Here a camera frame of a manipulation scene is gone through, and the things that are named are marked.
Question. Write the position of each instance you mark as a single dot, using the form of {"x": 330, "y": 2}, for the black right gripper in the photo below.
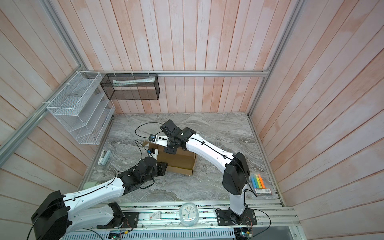
{"x": 170, "y": 150}

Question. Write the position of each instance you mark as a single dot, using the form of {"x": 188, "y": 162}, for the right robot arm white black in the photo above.
{"x": 234, "y": 167}

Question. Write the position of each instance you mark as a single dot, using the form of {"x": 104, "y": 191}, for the brown cardboard box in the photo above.
{"x": 183, "y": 162}

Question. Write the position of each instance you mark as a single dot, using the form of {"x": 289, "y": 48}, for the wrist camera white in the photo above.
{"x": 159, "y": 140}
{"x": 151, "y": 151}

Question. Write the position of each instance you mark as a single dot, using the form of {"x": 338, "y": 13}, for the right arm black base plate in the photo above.
{"x": 229, "y": 218}

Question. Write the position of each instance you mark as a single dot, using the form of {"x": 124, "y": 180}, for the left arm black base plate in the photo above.
{"x": 124, "y": 220}

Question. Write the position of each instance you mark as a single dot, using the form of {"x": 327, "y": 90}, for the white paper in basket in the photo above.
{"x": 146, "y": 82}

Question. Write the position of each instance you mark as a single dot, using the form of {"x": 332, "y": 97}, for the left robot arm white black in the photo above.
{"x": 60, "y": 214}

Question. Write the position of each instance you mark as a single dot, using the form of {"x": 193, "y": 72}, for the white wire mesh shelf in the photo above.
{"x": 83, "y": 110}

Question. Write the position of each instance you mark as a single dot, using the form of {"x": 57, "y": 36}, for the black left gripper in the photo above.
{"x": 161, "y": 165}

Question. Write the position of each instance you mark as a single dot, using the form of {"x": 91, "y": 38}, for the small white label tag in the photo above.
{"x": 155, "y": 215}

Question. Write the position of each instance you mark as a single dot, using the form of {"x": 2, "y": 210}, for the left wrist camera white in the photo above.
{"x": 151, "y": 151}

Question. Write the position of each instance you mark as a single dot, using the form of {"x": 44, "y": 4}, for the coloured marker pen pack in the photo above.
{"x": 259, "y": 186}

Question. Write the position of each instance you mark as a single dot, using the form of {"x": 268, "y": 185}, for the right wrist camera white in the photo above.
{"x": 159, "y": 140}

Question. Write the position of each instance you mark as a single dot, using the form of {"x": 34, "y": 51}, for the white round clock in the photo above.
{"x": 189, "y": 214}

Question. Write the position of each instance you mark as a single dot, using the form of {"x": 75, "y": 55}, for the black wire mesh basket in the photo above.
{"x": 130, "y": 93}

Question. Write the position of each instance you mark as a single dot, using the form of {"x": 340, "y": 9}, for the white small stapler device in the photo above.
{"x": 104, "y": 157}

